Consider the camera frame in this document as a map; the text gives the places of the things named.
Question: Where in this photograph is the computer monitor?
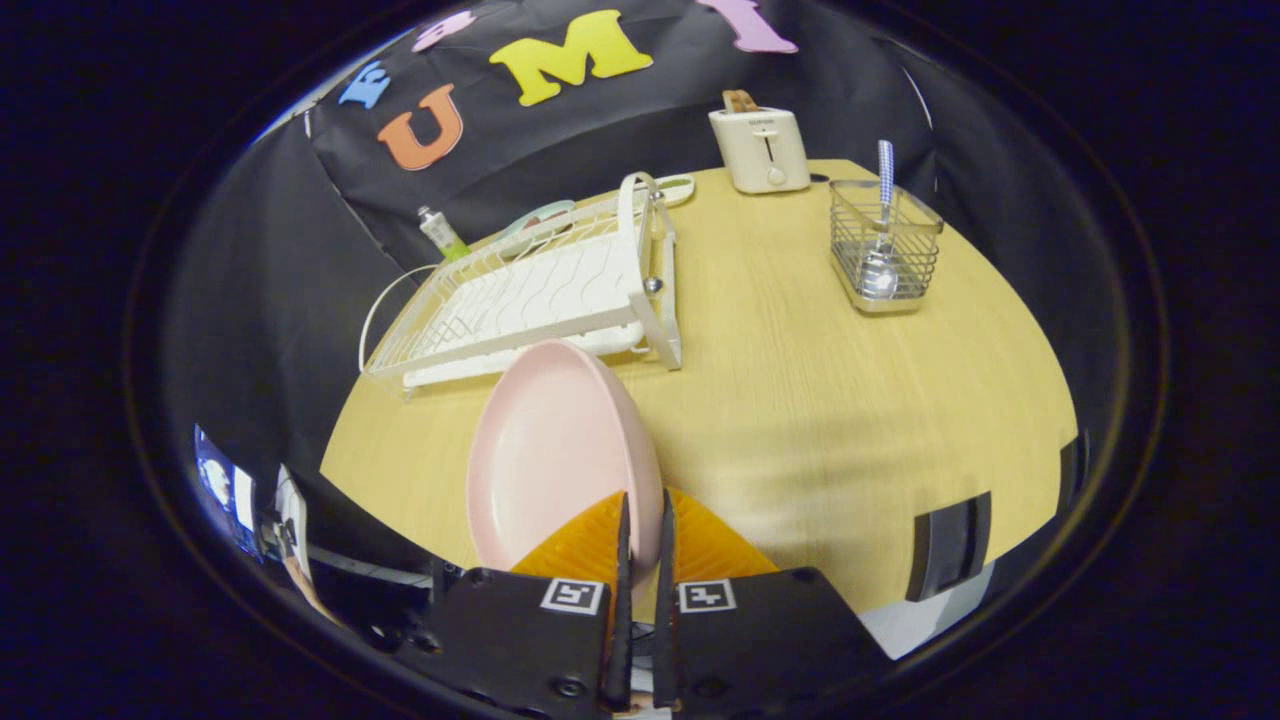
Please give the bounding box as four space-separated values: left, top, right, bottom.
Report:
195 425 256 556

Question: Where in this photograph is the green dish soap bottle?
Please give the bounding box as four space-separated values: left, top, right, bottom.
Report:
417 205 471 263

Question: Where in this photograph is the white wire dish rack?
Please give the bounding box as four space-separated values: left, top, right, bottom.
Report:
358 172 684 391

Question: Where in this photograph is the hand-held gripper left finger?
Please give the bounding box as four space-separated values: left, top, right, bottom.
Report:
395 492 633 716

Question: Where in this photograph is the metal wire basket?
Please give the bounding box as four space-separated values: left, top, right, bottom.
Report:
828 179 945 315

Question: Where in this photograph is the black table bracket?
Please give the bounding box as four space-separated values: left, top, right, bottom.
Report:
905 492 993 603
1058 430 1091 516

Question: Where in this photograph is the black backdrop cloth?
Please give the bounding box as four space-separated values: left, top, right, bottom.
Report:
165 0 1101 561

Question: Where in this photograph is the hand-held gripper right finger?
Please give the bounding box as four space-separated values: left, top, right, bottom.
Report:
655 487 894 713

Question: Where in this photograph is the blue checkered handle spoon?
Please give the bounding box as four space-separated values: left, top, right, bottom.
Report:
860 140 901 301

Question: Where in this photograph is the cream toaster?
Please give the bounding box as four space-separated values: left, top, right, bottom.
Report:
708 105 812 195

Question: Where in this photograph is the pale green plate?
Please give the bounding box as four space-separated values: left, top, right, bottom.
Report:
497 199 578 244

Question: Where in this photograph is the pink plate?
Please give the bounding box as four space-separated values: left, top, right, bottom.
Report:
466 339 665 591

